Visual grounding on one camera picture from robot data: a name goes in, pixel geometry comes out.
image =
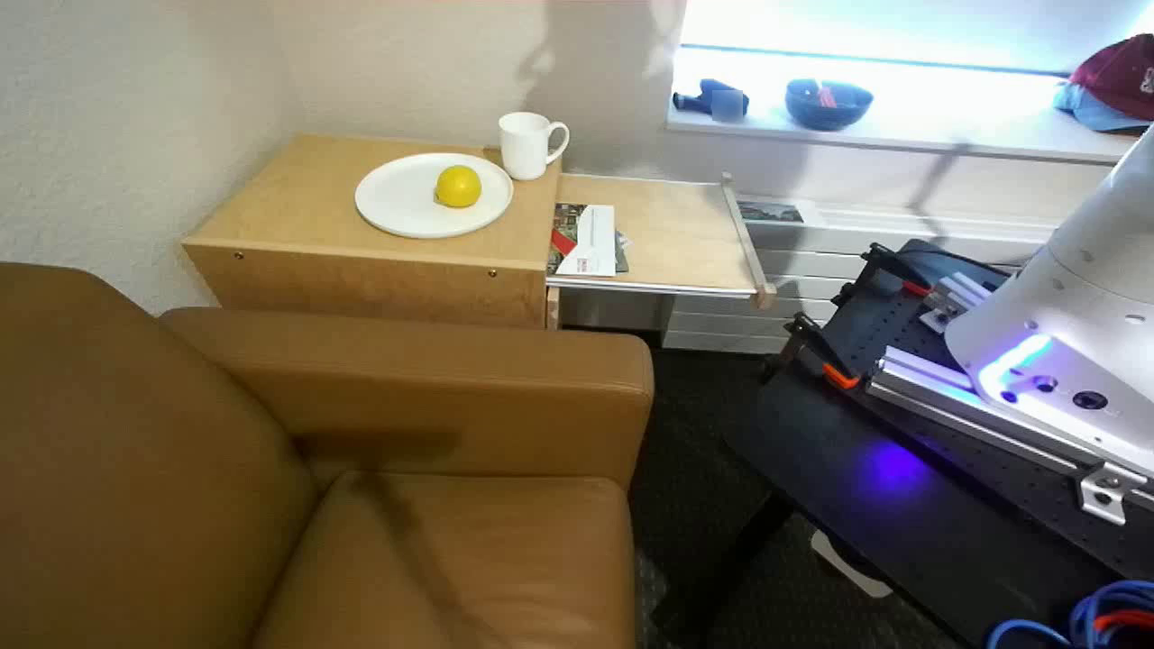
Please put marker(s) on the wooden pull out table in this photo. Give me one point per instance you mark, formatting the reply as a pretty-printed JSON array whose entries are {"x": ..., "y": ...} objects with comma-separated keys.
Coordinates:
[{"x": 679, "y": 239}]

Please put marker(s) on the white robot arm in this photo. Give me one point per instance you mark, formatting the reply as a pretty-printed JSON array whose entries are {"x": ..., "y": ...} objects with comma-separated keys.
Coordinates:
[{"x": 1068, "y": 340}]

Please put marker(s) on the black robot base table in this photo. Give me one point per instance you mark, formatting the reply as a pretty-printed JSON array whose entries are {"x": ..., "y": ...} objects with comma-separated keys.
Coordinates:
[{"x": 753, "y": 450}]

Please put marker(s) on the magazine under table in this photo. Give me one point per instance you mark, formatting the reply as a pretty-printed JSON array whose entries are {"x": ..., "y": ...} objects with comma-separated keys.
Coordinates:
[{"x": 586, "y": 243}]

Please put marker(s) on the yellow lemon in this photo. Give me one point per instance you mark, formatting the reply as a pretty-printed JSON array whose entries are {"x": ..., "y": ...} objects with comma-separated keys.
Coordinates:
[{"x": 458, "y": 189}]

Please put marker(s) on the white ceramic mug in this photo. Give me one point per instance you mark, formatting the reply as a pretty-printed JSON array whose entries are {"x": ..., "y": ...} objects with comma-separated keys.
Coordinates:
[{"x": 531, "y": 143}]

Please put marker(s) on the white round plate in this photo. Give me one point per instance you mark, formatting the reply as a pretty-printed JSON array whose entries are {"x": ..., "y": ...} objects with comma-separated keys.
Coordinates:
[{"x": 403, "y": 196}]

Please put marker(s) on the small dark cloth object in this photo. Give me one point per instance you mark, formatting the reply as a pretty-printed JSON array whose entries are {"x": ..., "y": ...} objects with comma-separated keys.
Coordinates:
[{"x": 715, "y": 97}]

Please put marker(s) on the dark blue bowl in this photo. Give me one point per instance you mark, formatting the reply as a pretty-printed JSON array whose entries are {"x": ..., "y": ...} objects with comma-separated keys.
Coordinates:
[{"x": 824, "y": 102}]

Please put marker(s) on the brown leather armchair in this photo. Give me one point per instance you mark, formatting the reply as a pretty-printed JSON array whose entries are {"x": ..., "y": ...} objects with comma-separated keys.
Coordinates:
[{"x": 304, "y": 482}]

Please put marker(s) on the red and blue cap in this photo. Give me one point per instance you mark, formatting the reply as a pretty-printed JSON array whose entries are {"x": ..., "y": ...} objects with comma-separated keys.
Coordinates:
[{"x": 1113, "y": 89}]

